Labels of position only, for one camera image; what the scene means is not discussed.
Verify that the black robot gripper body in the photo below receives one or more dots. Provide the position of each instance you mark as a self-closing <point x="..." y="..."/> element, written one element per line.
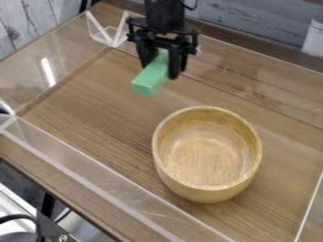
<point x="163" y="26"/>

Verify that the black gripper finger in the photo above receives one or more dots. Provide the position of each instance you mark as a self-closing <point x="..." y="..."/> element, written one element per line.
<point x="178" y="60"/>
<point x="147" y="51"/>

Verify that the green rectangular block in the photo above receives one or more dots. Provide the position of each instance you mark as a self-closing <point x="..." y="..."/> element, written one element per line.
<point x="147" y="83"/>

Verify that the brown wooden bowl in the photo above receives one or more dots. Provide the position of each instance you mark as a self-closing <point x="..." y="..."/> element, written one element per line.
<point x="207" y="152"/>

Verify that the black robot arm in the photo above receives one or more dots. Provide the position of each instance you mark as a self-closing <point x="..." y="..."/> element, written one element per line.
<point x="168" y="4"/>

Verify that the white cylindrical container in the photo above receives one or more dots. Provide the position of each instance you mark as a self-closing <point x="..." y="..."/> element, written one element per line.
<point x="312" y="45"/>

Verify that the clear acrylic tray walls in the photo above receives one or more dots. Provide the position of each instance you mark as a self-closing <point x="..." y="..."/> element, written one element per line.
<point x="78" y="137"/>

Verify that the black metal table leg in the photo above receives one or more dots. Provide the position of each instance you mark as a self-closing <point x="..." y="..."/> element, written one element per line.
<point x="48" y="205"/>

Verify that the black bracket with screw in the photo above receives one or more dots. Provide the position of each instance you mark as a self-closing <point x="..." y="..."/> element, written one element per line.
<point x="50" y="232"/>

